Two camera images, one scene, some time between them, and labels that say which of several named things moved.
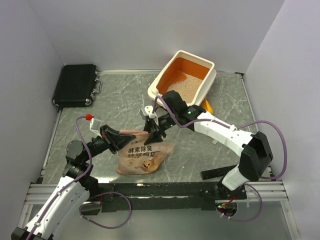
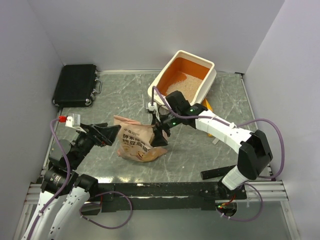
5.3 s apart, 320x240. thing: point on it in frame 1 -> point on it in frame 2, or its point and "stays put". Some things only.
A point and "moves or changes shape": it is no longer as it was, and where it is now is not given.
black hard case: [76, 85] stays put
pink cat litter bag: [135, 158] moves or changes shape
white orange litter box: [190, 75] stays put
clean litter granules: [187, 88] stays put
